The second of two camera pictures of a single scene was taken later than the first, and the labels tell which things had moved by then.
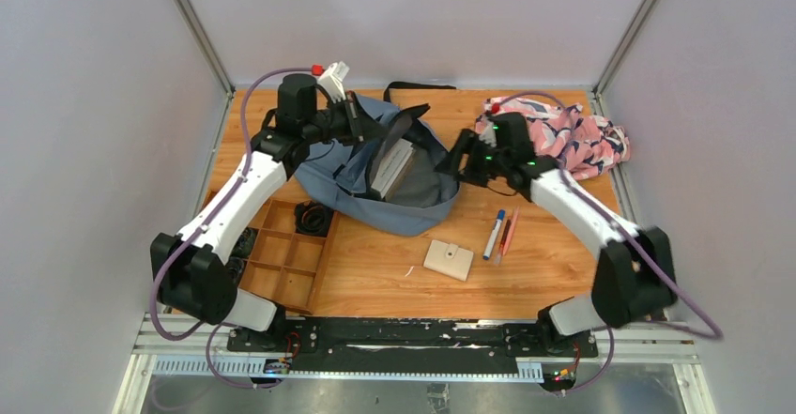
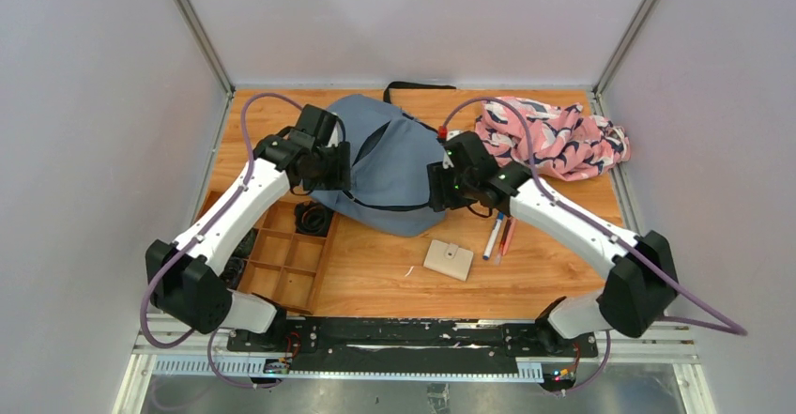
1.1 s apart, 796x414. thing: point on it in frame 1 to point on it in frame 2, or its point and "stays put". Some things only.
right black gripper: [465, 144] to [440, 196]
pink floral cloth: [585, 145] stays put
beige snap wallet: [449, 259] stays put
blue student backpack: [394, 177] stays put
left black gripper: [355, 123] to [339, 166]
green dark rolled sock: [244, 245] stays put
